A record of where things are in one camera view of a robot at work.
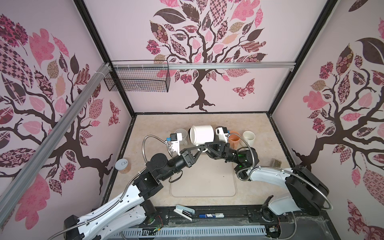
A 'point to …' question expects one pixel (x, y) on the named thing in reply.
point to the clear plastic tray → (207, 177)
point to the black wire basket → (139, 80)
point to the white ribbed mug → (249, 137)
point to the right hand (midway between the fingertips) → (206, 147)
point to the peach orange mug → (234, 139)
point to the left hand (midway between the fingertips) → (205, 152)
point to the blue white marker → (212, 215)
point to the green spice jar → (277, 163)
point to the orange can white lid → (123, 166)
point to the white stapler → (186, 212)
